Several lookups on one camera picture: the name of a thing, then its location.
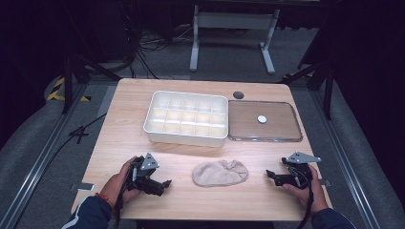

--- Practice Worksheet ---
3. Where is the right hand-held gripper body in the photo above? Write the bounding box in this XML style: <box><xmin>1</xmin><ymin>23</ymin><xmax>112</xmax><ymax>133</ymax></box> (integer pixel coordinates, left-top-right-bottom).
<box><xmin>272</xmin><ymin>151</ymin><xmax>323</xmax><ymax>189</ymax></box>

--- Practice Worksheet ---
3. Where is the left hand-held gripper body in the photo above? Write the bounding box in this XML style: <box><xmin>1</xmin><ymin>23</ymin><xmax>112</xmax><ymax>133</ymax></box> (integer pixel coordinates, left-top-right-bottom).
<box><xmin>127</xmin><ymin>152</ymin><xmax>166</xmax><ymax>197</ymax></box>

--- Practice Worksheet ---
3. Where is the white divided storage box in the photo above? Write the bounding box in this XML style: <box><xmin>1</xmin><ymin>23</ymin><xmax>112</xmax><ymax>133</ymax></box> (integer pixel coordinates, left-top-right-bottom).
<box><xmin>142</xmin><ymin>90</ymin><xmax>230</xmax><ymax>149</ymax></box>

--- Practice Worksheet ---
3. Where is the beige sock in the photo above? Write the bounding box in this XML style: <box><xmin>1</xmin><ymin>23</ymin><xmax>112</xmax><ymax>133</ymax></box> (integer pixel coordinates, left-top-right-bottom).
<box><xmin>191</xmin><ymin>158</ymin><xmax>250</xmax><ymax>188</ymax></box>

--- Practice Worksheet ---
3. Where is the person's right hand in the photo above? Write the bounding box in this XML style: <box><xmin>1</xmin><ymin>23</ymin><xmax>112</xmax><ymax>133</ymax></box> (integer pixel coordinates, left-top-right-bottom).
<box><xmin>282</xmin><ymin>164</ymin><xmax>330</xmax><ymax>215</ymax></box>

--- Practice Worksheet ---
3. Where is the person's left hand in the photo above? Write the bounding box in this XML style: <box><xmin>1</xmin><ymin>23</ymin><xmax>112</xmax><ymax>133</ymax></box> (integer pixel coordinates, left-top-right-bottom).
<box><xmin>99</xmin><ymin>156</ymin><xmax>141</xmax><ymax>208</ymax></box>

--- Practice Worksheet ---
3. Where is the transparent plastic lid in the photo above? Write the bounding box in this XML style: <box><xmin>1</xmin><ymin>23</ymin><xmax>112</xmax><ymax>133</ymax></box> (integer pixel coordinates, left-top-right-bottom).
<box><xmin>227</xmin><ymin>99</ymin><xmax>304</xmax><ymax>143</ymax></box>

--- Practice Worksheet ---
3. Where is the black metal stand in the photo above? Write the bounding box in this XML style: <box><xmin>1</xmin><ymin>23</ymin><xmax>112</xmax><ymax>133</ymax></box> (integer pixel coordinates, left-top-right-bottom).
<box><xmin>61</xmin><ymin>54</ymin><xmax>122</xmax><ymax>115</ymax></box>
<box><xmin>279</xmin><ymin>59</ymin><xmax>336</xmax><ymax>121</ymax></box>

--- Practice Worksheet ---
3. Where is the yellow and black floor tape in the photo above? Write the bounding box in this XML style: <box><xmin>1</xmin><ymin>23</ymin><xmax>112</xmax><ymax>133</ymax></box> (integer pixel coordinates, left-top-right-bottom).
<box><xmin>46</xmin><ymin>77</ymin><xmax>92</xmax><ymax>103</ymax></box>

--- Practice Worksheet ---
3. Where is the aluminium floor rail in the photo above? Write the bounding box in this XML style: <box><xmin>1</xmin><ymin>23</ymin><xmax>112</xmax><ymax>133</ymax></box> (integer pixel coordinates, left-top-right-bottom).
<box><xmin>0</xmin><ymin>81</ymin><xmax>91</xmax><ymax>229</ymax></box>
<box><xmin>309</xmin><ymin>89</ymin><xmax>381</xmax><ymax>229</ymax></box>

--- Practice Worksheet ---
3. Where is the right hand-held gripper cable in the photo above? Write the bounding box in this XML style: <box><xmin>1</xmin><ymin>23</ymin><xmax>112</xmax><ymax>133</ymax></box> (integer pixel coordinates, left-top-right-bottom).
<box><xmin>296</xmin><ymin>177</ymin><xmax>315</xmax><ymax>229</ymax></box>

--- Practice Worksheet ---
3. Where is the hand-held gripper cable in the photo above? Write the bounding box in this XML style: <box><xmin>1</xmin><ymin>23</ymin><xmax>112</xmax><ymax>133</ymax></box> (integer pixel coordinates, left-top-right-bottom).
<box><xmin>114</xmin><ymin>185</ymin><xmax>129</xmax><ymax>222</ymax></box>
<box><xmin>296</xmin><ymin>177</ymin><xmax>315</xmax><ymax>229</ymax></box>

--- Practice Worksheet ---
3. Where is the left hand-held gripper cable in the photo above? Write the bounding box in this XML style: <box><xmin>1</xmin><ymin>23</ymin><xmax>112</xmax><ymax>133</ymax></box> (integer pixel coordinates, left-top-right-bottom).
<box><xmin>114</xmin><ymin>185</ymin><xmax>129</xmax><ymax>222</ymax></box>

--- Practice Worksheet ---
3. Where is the red bracelet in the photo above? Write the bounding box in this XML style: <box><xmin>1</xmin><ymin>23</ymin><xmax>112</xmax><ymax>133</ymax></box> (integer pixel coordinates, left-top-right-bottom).
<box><xmin>95</xmin><ymin>192</ymin><xmax>115</xmax><ymax>208</ymax></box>

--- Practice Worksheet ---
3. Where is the black floor cable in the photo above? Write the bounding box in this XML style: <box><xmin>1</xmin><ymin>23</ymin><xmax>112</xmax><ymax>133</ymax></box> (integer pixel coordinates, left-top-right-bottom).
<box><xmin>47</xmin><ymin>112</ymin><xmax>108</xmax><ymax>161</ymax></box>

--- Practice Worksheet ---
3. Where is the bundle of black floor cables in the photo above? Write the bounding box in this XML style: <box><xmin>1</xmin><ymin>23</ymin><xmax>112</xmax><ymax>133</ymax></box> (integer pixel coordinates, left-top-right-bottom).
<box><xmin>125</xmin><ymin>23</ymin><xmax>194</xmax><ymax>79</ymax></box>

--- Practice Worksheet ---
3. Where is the white metal stand frame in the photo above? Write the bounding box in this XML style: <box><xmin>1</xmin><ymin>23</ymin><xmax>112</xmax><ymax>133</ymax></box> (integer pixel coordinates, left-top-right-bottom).
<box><xmin>188</xmin><ymin>4</ymin><xmax>282</xmax><ymax>76</ymax></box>

